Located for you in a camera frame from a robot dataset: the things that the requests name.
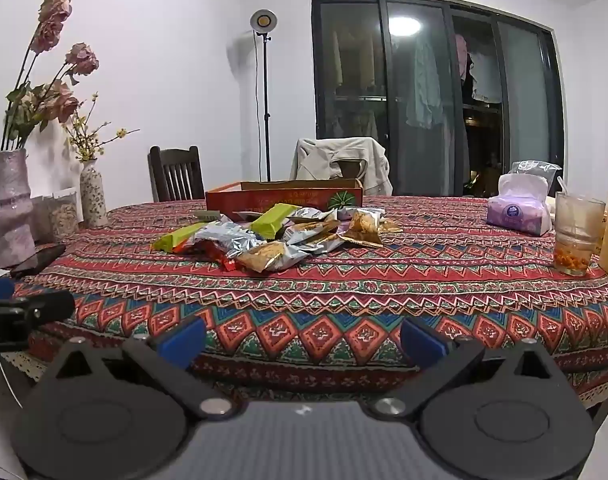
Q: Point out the light blue hanging garment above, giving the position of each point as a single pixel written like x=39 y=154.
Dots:
x=426 y=80

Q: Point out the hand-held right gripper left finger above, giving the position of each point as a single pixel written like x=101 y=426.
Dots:
x=183 y=341

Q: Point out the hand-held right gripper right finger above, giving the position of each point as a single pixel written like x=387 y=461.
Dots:
x=424 y=342

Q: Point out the beige jacket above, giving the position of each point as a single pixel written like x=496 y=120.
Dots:
x=319 y=160

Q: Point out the black phone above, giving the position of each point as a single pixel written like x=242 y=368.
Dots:
x=38 y=260

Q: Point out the small red snack packet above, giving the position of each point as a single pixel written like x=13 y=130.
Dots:
x=229 y=261

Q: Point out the long green snack packet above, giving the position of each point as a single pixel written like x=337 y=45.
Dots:
x=181 y=237

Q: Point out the wooden chair under jacket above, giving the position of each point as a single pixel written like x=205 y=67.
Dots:
x=350 y=170

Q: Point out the clear packet of yellow crackers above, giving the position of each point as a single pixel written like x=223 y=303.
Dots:
x=269 y=256
x=361 y=225

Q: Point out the large pink textured vase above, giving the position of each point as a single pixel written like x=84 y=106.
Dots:
x=8 y=210

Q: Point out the white straw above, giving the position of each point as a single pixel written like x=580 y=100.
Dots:
x=564 y=187

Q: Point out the white hanging garment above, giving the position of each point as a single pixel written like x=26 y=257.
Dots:
x=485 y=77

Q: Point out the purple tissue pack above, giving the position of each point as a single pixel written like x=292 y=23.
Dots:
x=516 y=210

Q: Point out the glass cup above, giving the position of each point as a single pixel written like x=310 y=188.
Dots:
x=579 y=240

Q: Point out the clear grain container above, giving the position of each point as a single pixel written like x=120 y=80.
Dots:
x=61 y=215

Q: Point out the yellow flower branches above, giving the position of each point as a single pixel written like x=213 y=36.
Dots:
x=91 y=140

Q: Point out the dark wooden chair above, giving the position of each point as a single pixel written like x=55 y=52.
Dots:
x=176 y=172

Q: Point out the large silver red snack packet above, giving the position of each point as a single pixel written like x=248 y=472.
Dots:
x=228 y=237

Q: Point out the short green snack packet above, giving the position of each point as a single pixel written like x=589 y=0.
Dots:
x=274 y=220

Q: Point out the dried pink roses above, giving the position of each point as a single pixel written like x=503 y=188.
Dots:
x=53 y=15

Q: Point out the red patterned tablecloth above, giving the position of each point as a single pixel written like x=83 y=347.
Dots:
x=334 y=290

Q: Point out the orange cardboard box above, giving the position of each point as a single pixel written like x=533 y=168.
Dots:
x=284 y=197

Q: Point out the silver foil snack packet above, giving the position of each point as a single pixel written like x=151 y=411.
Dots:
x=314 y=237
x=311 y=213

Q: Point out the floral ceramic vase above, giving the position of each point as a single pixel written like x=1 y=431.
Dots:
x=93 y=195

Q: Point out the dark framed sliding glass door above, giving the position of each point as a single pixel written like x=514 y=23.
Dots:
x=434 y=150

